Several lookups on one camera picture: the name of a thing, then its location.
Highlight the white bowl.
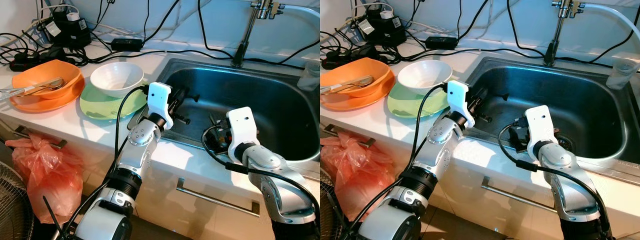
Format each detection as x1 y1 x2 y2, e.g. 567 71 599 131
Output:
90 62 145 98
397 60 454 96

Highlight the round metal sink drain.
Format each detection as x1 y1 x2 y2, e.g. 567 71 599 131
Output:
552 134 577 154

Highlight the steel sink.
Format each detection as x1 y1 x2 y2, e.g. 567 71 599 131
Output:
127 57 321 170
462 56 640 181

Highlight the black power adapter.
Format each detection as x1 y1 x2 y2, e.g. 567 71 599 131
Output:
425 36 459 50
111 37 145 52

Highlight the green plate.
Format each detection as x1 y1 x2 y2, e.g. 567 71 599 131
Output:
387 80 453 119
79 80 151 121

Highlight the chrome faucet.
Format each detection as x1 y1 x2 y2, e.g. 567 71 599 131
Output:
230 0 287 69
542 0 587 67

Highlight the white sink cabinet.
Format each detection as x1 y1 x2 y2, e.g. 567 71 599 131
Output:
0 117 321 240
320 117 640 240

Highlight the clear plastic cup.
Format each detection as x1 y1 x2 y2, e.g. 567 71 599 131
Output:
299 61 321 92
606 52 640 91

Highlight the orange plate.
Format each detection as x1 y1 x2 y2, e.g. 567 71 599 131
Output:
10 75 87 114
320 75 397 112

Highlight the metal spoon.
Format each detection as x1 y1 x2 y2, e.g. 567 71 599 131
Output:
27 77 66 93
345 75 375 91

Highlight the black device with white labels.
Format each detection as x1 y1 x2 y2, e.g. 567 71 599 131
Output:
42 5 93 48
356 4 407 47

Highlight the orange bowl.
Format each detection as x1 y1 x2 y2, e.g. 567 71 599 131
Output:
320 57 394 98
11 59 84 100

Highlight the black power strip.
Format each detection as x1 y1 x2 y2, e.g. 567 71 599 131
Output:
9 47 67 72
322 45 382 69

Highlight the red plastic bag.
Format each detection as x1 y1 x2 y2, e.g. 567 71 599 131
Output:
320 132 396 221
5 132 85 225

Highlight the black fan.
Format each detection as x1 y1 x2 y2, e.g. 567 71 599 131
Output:
320 180 346 240
0 160 35 240

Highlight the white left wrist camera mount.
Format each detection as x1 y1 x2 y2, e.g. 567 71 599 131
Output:
446 80 476 129
146 82 175 130

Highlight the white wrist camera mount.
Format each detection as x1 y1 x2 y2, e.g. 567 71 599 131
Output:
226 106 261 162
146 82 175 130
524 105 559 161
446 80 476 129

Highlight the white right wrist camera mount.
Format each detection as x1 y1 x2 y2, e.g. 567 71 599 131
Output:
524 105 559 161
226 106 261 162

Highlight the black power cable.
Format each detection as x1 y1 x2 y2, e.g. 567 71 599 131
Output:
380 47 547 62
197 0 236 62
506 0 547 60
247 45 321 65
555 35 640 65
65 49 235 66

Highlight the long metal drawer handle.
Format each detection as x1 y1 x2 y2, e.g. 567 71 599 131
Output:
176 177 261 217
481 176 557 213

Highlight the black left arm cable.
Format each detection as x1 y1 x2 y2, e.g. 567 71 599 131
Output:
60 86 151 240
345 84 449 240

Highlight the dark metal drawer handle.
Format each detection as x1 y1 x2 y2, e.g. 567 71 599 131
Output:
14 125 68 150
324 124 376 148

